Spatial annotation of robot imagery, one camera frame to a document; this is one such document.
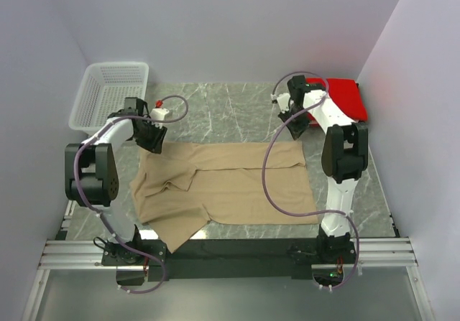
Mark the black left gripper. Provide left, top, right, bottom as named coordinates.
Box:
left=134, top=118, right=167, bottom=154

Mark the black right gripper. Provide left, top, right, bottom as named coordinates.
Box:
left=277, top=106, right=311, bottom=141

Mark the beige t-shirt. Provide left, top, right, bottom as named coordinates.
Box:
left=130, top=141, right=318, bottom=252

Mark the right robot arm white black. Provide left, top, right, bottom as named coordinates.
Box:
left=272, top=75, right=369, bottom=263

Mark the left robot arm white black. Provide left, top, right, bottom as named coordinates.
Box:
left=65, top=97, right=169, bottom=265

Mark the folded red t-shirt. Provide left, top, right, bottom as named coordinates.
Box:
left=327, top=78, right=368, bottom=122

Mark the white plastic basket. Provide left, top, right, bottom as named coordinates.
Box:
left=68, top=62, right=150, bottom=136

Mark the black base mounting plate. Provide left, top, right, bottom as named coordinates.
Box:
left=101, top=235, right=359, bottom=287

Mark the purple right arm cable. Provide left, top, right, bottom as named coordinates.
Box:
left=261, top=71, right=362, bottom=291

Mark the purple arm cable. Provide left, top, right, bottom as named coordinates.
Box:
left=73, top=95, right=189, bottom=294
left=261, top=71, right=362, bottom=291

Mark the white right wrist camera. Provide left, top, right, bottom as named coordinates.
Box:
left=271, top=93, right=290, bottom=113

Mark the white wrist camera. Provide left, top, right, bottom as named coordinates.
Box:
left=271, top=93, right=290, bottom=113
left=149, top=100, right=173, bottom=126

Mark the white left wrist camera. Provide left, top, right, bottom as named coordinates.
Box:
left=149, top=100, right=173, bottom=126

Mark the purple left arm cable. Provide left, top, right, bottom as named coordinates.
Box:
left=73, top=95, right=189, bottom=294

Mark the aluminium frame rail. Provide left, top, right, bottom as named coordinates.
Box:
left=38, top=238, right=418, bottom=270

